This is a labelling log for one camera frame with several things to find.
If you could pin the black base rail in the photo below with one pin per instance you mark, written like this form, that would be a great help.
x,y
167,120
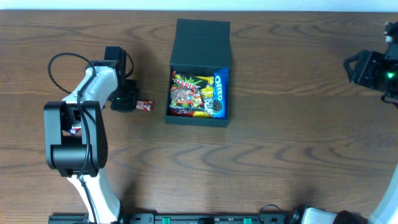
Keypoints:
x,y
150,218

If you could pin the black Haribo candy bag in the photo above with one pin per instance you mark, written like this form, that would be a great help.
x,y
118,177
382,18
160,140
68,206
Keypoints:
x,y
185,91

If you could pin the blue Oreo cookie pack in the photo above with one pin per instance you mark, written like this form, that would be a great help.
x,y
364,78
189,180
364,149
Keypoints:
x,y
220,93

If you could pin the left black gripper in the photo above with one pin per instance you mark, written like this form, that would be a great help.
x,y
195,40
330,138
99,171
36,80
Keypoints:
x,y
129,106

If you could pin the black gift box with lid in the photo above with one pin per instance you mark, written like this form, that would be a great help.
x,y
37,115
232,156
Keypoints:
x,y
200,48

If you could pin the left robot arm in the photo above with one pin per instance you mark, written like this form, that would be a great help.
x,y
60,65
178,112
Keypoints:
x,y
75,138

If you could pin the yellow Hacks candy bag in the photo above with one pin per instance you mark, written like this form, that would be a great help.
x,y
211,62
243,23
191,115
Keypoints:
x,y
207,98

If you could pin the red Hacks candy bag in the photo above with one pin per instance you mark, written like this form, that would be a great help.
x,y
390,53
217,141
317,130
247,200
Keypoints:
x,y
181,112

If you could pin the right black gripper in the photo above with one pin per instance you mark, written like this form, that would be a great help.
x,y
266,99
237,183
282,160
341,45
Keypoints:
x,y
357,70

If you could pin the red green KitKat bar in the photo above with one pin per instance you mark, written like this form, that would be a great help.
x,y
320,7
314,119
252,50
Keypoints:
x,y
144,105

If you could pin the purple Dairy Milk bar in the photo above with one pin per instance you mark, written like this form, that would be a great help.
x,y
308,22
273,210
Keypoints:
x,y
74,130

